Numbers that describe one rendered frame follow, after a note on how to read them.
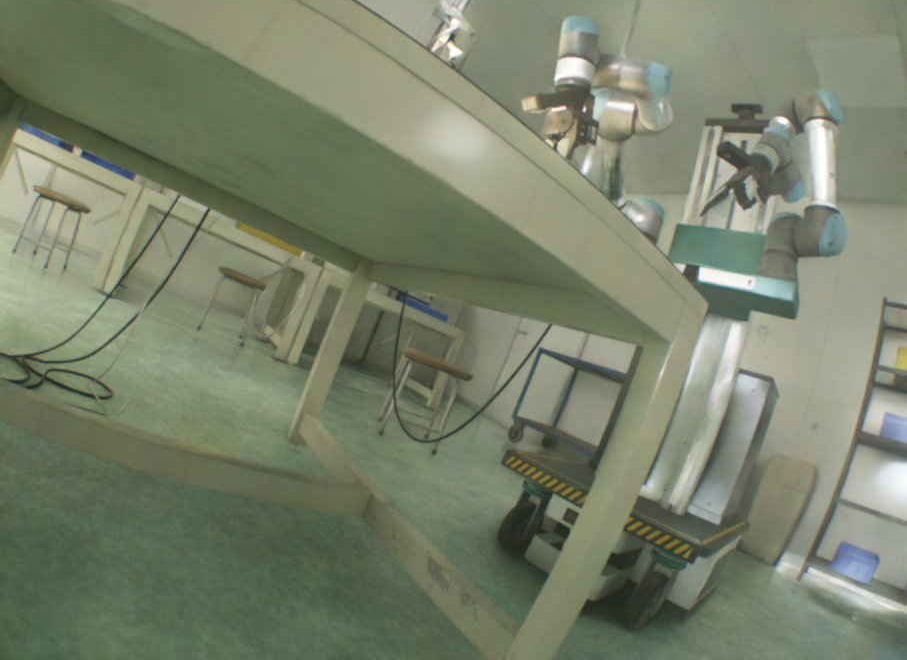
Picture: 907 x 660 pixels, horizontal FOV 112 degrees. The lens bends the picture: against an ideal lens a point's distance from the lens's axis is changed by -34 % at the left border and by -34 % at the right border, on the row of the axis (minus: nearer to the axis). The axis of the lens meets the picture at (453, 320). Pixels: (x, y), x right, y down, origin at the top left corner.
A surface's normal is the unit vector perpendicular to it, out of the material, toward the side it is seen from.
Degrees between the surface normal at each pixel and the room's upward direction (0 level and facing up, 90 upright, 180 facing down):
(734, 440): 90
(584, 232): 90
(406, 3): 90
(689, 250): 90
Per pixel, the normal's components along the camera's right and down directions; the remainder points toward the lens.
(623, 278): 0.55, 0.16
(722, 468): -0.67, -0.32
